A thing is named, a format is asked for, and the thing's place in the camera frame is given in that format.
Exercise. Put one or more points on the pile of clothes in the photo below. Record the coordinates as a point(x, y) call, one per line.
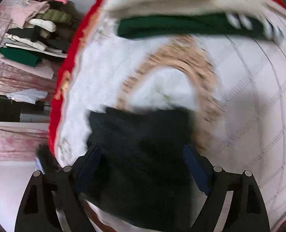
point(36, 12)

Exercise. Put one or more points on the white diamond-patterned cloth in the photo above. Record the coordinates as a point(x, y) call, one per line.
point(254, 101)

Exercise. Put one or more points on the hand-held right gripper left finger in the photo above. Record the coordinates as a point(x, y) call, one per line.
point(89, 169)

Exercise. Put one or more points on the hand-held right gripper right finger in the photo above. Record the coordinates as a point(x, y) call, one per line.
point(196, 169)

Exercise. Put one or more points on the small white cloth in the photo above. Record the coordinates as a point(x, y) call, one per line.
point(26, 96)

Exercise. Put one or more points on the red floral blanket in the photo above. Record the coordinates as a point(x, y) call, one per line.
point(72, 41)

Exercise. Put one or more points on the green garment with striped cuff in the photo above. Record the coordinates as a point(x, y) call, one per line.
point(169, 25)

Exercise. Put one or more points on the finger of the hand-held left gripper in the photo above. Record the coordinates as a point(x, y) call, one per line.
point(47, 158)

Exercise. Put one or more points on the black leather jacket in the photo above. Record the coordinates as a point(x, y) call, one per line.
point(138, 149)

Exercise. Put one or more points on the pink patterned cloth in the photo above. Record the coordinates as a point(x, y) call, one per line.
point(12, 137)

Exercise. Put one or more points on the beige and white cloth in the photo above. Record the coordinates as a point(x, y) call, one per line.
point(193, 65)

